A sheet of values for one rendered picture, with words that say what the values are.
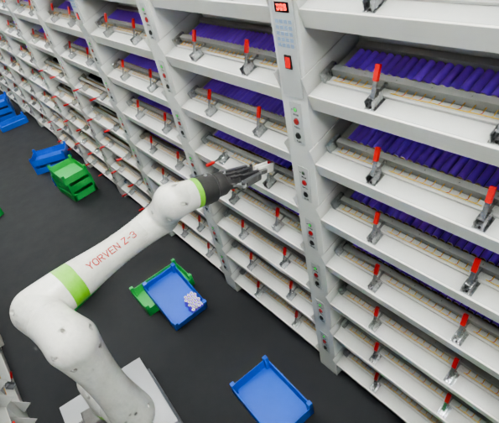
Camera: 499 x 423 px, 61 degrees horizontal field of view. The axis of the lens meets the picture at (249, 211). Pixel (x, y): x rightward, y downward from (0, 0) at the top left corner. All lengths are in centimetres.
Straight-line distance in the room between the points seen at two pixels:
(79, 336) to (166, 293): 135
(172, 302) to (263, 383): 67
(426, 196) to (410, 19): 39
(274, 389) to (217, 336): 41
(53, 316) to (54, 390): 130
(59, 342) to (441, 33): 97
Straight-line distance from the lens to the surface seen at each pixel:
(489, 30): 79
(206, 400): 204
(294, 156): 123
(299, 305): 184
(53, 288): 120
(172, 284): 239
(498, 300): 112
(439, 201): 103
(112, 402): 128
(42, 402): 240
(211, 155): 171
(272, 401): 197
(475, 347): 128
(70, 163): 380
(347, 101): 102
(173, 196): 119
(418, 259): 117
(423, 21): 84
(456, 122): 91
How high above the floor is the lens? 174
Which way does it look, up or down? 38 degrees down
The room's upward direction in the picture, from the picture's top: 13 degrees counter-clockwise
